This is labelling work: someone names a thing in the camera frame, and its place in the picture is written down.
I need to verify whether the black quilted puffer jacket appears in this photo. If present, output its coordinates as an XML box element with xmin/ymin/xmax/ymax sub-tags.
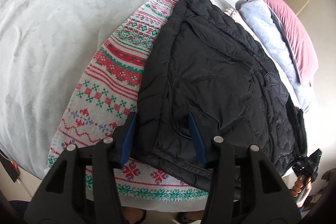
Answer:
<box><xmin>131</xmin><ymin>0</ymin><xmax>307</xmax><ymax>191</ymax></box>

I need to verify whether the person right hand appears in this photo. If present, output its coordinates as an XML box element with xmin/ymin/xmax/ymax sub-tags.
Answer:
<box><xmin>290</xmin><ymin>176</ymin><xmax>311</xmax><ymax>207</ymax></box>

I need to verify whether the black device on floor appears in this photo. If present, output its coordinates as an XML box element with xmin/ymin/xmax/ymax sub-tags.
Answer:
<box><xmin>1</xmin><ymin>151</ymin><xmax>20</xmax><ymax>182</ymax></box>

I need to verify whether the pink velvet pillow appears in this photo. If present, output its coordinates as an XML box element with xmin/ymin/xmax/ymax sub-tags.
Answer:
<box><xmin>262</xmin><ymin>0</ymin><xmax>319</xmax><ymax>85</ymax></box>

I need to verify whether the patterned nordic knit blanket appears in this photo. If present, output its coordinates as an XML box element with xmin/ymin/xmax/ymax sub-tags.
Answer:
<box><xmin>47</xmin><ymin>0</ymin><xmax>207</xmax><ymax>202</ymax></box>

